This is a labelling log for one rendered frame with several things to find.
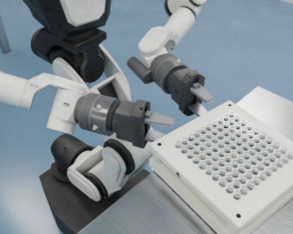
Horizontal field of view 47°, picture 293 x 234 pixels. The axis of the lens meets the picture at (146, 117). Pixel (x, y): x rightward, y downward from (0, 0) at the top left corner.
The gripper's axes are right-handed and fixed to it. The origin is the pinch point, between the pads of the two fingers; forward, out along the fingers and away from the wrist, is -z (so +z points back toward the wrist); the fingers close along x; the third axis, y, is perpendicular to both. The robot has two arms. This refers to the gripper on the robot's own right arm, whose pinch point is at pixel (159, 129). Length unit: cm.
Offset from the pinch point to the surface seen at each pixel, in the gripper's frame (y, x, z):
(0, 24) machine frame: -144, 72, 182
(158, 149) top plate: 5.8, -0.1, -1.8
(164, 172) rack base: 7.6, 4.5, -3.9
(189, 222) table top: 15.3, 7.1, -11.6
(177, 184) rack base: 9.5, 4.5, -7.2
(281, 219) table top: 8.5, 7.2, -27.8
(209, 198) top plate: 13.9, 0.0, -14.2
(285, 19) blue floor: -293, 97, -33
